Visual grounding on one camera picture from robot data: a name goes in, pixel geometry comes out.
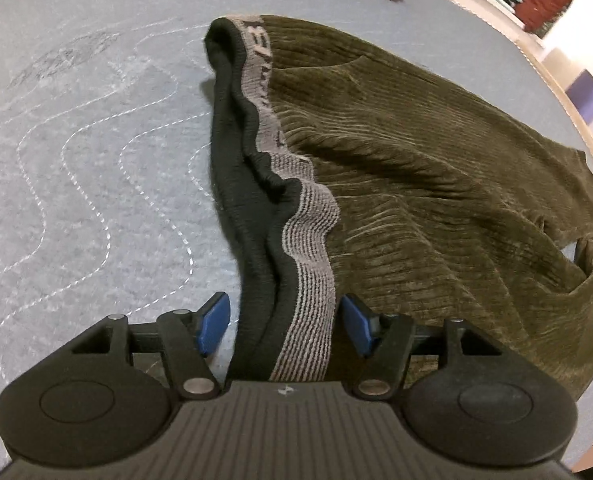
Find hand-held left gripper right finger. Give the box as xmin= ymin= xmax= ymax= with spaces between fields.
xmin=340 ymin=295 xmax=502 ymax=401

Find purple box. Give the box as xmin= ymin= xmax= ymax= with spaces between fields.
xmin=566 ymin=71 xmax=593 ymax=123

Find olive corduroy pants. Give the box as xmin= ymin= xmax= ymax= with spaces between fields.
xmin=204 ymin=12 xmax=593 ymax=403

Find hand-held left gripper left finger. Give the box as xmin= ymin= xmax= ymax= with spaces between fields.
xmin=69 ymin=292 xmax=232 ymax=401

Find grey quilted mattress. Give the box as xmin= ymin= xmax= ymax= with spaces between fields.
xmin=0 ymin=0 xmax=593 ymax=480

